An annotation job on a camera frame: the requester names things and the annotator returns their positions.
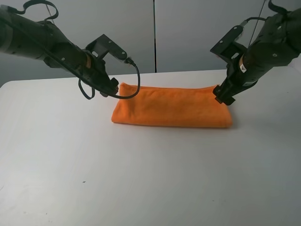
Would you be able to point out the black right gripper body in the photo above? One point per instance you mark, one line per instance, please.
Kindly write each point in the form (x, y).
(233, 84)

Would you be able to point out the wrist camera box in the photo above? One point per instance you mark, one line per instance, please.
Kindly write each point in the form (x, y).
(104, 45)
(227, 46)

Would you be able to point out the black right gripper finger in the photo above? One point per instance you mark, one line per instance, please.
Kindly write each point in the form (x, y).
(228, 99)
(216, 92)

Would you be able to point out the orange terry towel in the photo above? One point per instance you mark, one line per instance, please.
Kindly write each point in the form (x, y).
(173, 107)

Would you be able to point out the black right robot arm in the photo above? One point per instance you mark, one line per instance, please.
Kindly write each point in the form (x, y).
(278, 43)

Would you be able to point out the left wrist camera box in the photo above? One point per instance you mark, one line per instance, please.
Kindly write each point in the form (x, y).
(104, 45)

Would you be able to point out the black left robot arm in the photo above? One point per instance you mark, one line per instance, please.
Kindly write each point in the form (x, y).
(44, 41)

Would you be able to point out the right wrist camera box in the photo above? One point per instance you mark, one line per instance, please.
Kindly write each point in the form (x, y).
(227, 46)

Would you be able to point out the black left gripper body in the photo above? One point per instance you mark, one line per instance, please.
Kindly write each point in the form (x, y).
(93, 73)

